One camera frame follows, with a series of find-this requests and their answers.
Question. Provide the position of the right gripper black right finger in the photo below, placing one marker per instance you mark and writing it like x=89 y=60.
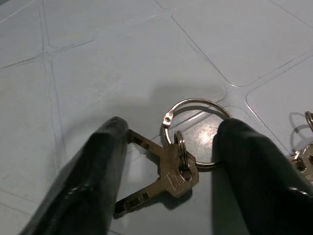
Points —
x=249 y=183

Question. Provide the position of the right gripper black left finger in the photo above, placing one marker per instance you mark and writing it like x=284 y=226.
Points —
x=85 y=183

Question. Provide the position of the silver key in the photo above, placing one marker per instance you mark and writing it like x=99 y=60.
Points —
x=176 y=184
x=151 y=147
x=304 y=156

